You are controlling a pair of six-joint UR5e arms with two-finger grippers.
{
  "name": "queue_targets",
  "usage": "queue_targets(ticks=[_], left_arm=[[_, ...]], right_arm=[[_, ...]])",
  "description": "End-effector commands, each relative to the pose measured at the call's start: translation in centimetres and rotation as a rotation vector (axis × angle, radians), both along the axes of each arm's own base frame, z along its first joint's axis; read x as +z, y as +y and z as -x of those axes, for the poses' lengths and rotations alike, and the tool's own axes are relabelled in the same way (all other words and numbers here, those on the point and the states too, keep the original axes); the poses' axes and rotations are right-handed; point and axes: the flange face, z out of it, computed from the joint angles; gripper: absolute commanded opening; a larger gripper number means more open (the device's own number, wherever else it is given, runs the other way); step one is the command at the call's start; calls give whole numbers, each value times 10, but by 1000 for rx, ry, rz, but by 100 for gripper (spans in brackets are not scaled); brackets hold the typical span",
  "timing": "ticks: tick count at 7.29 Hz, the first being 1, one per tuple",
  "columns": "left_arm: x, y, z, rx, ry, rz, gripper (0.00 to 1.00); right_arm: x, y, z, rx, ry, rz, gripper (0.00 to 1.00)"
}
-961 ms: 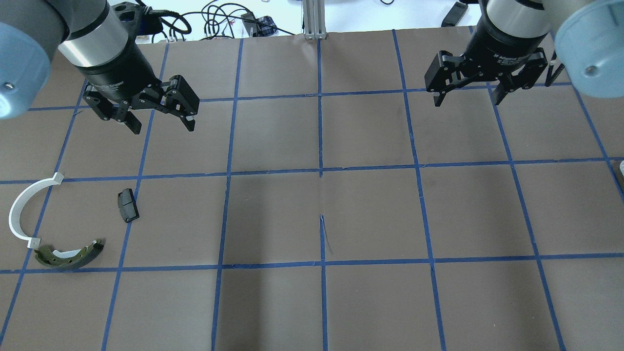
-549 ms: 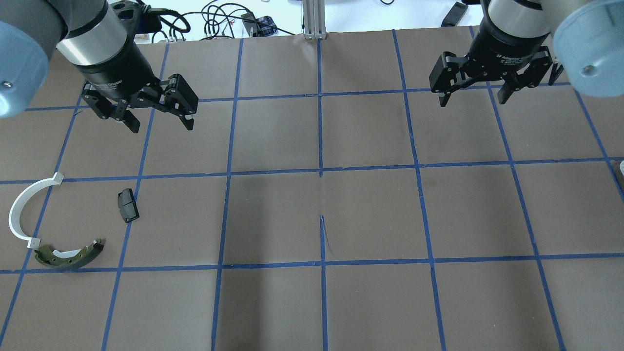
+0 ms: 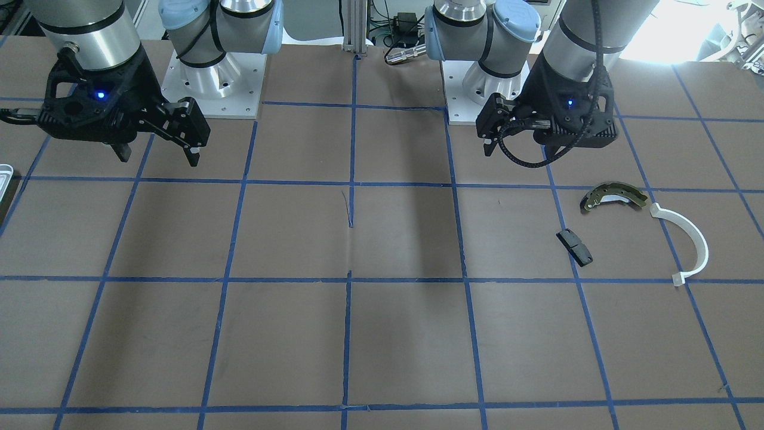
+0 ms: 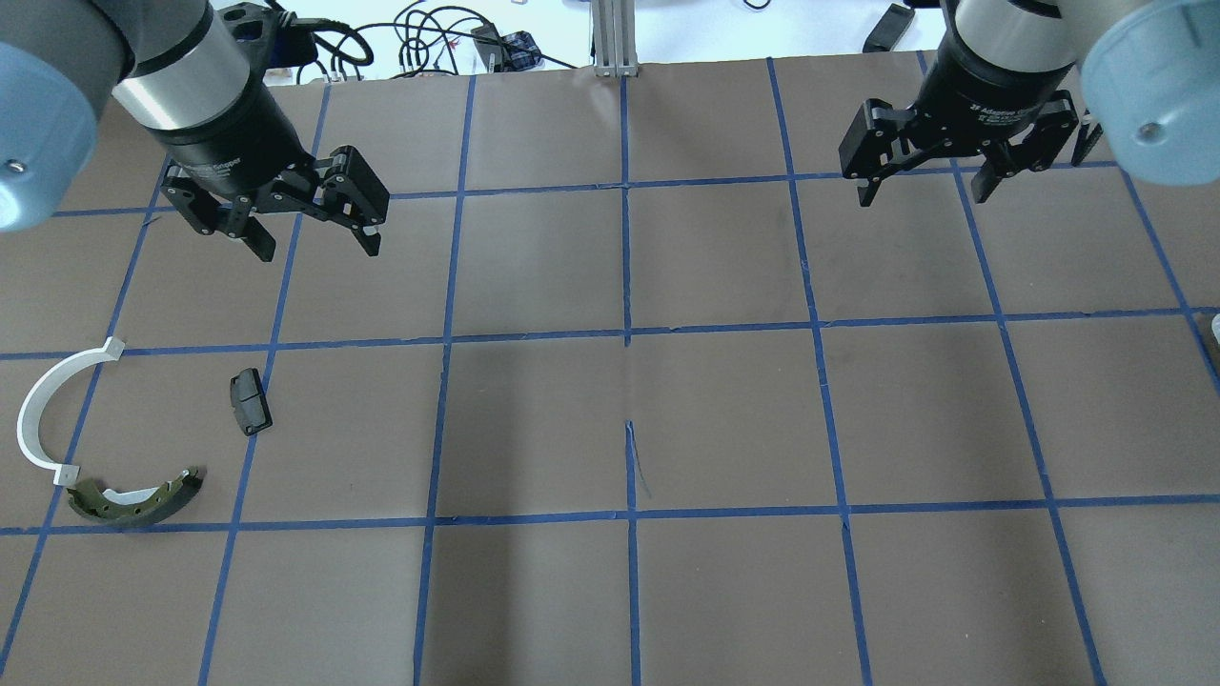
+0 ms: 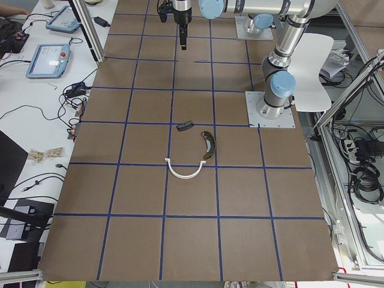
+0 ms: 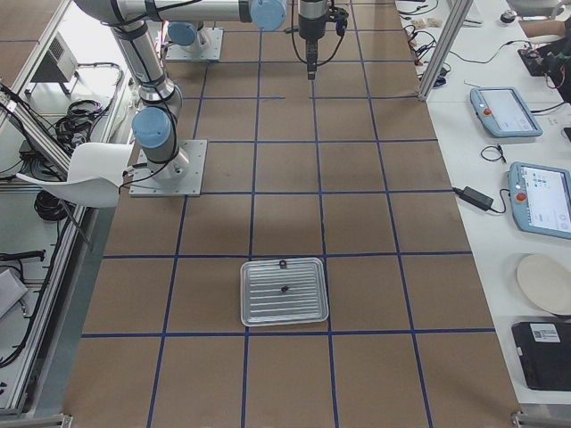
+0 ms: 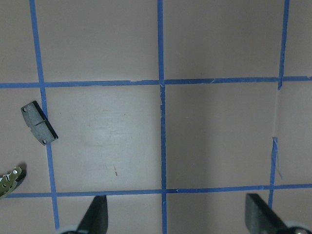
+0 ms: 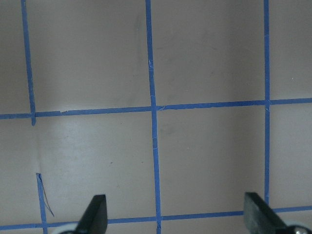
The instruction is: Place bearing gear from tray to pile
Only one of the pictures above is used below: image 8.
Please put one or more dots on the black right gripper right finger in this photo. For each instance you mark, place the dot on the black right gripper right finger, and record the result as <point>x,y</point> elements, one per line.
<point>259,218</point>

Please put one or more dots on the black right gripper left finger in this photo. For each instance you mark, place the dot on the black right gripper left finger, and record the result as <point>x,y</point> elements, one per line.
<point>94,219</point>

